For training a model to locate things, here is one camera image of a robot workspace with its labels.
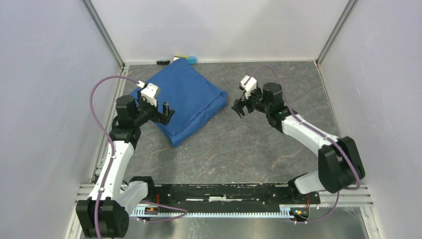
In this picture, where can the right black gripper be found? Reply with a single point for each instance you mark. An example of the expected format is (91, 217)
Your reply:
(239, 104)

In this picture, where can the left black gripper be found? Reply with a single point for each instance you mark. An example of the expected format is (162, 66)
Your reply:
(158, 117)

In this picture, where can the blue surgical wrap cloth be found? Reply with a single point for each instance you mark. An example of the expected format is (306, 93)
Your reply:
(194, 99)

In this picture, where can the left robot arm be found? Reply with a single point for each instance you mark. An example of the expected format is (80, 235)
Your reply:
(105, 213)

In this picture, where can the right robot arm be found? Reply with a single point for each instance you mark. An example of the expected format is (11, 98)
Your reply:
(339, 162)

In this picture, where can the small black block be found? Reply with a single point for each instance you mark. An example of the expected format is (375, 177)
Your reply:
(163, 62)

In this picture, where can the white and yellow block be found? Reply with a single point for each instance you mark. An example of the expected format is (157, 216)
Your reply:
(176, 57)

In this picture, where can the cyan blue block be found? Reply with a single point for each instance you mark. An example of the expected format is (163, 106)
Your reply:
(192, 60)

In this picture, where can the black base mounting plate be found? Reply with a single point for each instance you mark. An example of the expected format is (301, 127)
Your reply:
(228, 198)

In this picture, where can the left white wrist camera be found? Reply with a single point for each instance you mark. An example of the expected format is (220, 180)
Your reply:
(149, 92)

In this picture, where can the slotted cable duct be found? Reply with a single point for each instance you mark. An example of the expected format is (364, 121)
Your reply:
(149, 211)

